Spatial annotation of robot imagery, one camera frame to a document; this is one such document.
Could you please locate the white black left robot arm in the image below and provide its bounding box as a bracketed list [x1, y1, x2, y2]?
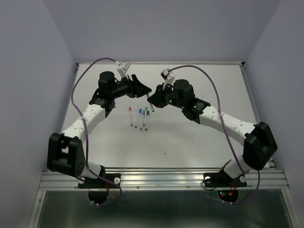
[47, 71, 152, 187]

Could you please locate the brown capped marker pen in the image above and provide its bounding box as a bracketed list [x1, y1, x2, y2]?
[146, 94, 155, 112]

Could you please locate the aluminium rail frame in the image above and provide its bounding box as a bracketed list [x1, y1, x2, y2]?
[28, 62, 297, 228]

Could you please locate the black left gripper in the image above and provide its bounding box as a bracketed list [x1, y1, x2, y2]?
[110, 74, 152, 99]

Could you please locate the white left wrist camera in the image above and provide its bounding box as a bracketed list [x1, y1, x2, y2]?
[115, 61, 131, 78]

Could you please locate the blue capped marker pen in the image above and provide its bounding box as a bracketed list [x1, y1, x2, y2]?
[134, 108, 142, 128]

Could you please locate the pink capped marker pen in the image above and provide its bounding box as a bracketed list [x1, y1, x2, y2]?
[129, 106, 133, 126]

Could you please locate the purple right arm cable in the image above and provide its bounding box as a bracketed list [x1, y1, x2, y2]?
[170, 65, 261, 206]

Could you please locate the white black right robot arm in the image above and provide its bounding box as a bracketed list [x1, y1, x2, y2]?
[147, 79, 278, 185]

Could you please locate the dark green capped marker pen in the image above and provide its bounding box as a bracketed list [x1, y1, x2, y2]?
[145, 111, 150, 131]

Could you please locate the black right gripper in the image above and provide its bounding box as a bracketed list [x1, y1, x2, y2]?
[147, 82, 186, 109]

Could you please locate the grey capped marker pen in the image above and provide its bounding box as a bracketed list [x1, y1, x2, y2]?
[139, 110, 145, 130]

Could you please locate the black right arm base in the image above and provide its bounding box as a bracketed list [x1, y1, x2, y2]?
[201, 171, 247, 203]

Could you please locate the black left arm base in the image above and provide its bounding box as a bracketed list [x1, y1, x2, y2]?
[78, 173, 122, 207]

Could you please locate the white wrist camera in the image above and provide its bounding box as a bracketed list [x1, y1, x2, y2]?
[115, 61, 131, 78]
[161, 69, 175, 90]

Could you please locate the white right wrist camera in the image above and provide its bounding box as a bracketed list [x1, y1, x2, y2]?
[161, 69, 175, 90]

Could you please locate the light green capped marker pen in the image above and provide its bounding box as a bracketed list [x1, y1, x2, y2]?
[143, 107, 150, 128]

